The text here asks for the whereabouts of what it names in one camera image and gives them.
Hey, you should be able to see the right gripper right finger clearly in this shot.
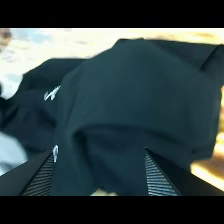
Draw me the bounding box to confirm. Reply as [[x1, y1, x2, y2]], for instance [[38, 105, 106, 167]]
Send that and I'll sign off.
[[143, 146, 224, 197]]

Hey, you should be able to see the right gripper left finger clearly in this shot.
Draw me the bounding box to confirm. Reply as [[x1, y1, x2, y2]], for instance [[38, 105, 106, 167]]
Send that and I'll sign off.
[[0, 150, 55, 197]]

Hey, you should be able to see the black T-shirt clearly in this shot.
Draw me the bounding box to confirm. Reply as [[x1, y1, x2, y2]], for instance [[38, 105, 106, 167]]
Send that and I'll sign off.
[[0, 37, 224, 197]]

